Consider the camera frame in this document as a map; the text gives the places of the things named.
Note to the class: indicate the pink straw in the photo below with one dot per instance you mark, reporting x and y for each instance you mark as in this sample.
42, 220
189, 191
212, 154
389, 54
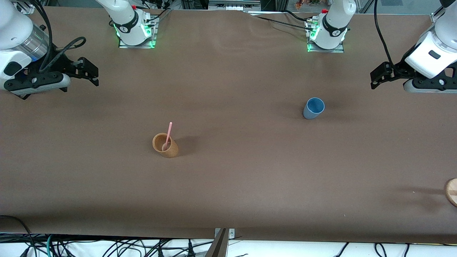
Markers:
169, 132

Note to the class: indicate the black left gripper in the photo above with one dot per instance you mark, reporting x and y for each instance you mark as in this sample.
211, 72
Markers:
399, 68

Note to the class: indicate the white corner bracket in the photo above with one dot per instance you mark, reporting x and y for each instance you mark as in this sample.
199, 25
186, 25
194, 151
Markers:
436, 17

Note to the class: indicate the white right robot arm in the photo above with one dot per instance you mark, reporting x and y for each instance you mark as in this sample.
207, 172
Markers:
14, 21

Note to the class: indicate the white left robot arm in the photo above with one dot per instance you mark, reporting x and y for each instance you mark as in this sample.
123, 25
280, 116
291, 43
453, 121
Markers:
441, 46

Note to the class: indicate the colourful background object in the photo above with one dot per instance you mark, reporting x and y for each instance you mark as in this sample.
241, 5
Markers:
307, 3

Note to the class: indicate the blue plastic cup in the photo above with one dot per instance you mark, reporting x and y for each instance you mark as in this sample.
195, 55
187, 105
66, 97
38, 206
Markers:
314, 107

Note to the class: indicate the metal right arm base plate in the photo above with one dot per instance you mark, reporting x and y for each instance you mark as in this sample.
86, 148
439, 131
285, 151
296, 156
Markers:
154, 34

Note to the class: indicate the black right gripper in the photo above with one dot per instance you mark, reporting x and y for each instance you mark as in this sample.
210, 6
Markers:
64, 63

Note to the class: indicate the brown table cover sheet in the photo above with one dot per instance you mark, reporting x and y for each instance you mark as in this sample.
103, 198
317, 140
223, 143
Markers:
228, 185

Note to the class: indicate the brown wooden cup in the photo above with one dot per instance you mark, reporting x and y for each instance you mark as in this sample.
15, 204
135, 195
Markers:
170, 151

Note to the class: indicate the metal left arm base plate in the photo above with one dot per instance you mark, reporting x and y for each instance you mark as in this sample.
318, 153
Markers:
339, 49

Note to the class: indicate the round wooden disc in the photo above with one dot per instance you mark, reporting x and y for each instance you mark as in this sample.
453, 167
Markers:
452, 192

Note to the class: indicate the aluminium frame rail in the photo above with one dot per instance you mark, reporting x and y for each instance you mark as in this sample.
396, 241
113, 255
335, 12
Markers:
234, 4

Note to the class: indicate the small metal edge bracket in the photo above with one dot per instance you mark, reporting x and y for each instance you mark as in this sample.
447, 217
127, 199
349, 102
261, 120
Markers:
232, 233

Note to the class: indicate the dark camera stand pole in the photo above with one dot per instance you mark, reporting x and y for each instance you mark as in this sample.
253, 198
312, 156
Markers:
217, 246

